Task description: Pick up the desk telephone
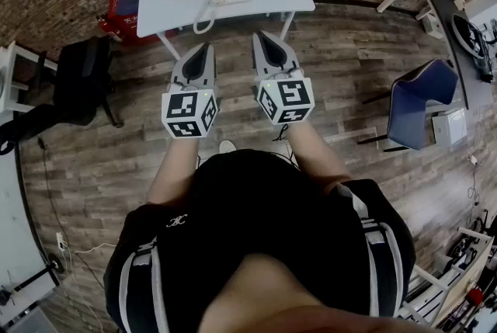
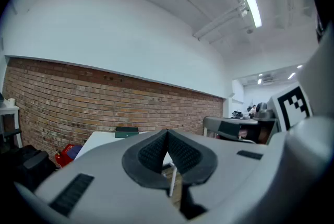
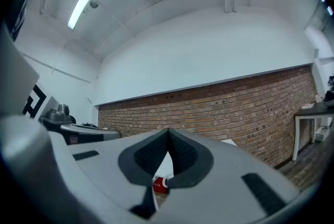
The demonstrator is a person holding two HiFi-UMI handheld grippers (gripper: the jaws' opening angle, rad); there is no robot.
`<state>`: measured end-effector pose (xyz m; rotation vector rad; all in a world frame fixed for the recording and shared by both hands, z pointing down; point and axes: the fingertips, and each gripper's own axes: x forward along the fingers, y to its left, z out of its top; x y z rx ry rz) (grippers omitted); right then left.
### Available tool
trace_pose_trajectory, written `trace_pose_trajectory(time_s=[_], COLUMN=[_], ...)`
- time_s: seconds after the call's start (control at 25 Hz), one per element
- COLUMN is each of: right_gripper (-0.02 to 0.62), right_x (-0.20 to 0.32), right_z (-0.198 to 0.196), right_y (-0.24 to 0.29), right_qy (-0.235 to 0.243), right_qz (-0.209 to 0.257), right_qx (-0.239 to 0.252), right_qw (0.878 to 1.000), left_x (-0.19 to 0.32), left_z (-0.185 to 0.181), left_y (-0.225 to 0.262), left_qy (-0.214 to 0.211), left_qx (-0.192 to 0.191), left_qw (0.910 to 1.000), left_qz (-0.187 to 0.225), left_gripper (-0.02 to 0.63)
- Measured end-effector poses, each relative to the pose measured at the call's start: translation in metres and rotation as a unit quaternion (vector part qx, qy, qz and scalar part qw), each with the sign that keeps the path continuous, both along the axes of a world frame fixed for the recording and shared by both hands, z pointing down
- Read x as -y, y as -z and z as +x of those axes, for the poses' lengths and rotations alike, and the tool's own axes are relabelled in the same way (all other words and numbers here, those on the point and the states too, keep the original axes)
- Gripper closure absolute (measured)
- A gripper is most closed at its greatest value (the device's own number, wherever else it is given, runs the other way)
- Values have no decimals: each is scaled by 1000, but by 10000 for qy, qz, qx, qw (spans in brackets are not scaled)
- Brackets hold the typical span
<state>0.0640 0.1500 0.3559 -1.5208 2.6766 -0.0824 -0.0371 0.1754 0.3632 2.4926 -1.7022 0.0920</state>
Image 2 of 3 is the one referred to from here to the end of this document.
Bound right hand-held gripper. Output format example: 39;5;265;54
202;21;334;140

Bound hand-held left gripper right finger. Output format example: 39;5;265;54
168;113;334;224

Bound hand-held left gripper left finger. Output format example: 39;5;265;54
14;128;189;224

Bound red box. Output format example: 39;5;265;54
54;143;79;168

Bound white table leg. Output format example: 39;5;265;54
169;165;178;197

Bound dark green box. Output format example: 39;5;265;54
114;126;139;139

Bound black office chair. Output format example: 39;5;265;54
0;144;59;192

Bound white ceiling pipes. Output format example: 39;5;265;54
193;2;247;41

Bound long ceiling light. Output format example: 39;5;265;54
236;0;263;28

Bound white side table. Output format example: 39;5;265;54
0;104;23;148

